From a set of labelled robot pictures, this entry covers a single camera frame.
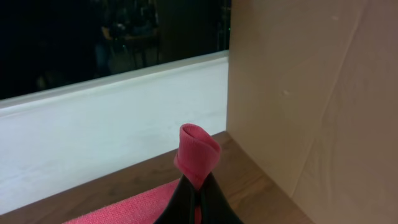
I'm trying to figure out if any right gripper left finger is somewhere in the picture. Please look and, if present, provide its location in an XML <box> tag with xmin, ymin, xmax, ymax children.
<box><xmin>154</xmin><ymin>175</ymin><xmax>196</xmax><ymax>224</ymax></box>

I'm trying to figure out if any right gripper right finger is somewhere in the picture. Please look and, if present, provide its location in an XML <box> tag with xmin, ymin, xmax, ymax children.
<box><xmin>200</xmin><ymin>173</ymin><xmax>243</xmax><ymax>224</ymax></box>

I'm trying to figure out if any red printed t-shirt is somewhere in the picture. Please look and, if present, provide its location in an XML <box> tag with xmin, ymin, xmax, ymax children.
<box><xmin>67</xmin><ymin>124</ymin><xmax>221</xmax><ymax>224</ymax></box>

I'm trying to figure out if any white window ledge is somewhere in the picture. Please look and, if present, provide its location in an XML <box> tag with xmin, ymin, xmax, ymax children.
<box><xmin>1</xmin><ymin>51</ymin><xmax>228</xmax><ymax>213</ymax></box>

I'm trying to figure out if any beige side panel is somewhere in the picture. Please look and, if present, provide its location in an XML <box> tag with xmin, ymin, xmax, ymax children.
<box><xmin>226</xmin><ymin>0</ymin><xmax>397</xmax><ymax>223</ymax></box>

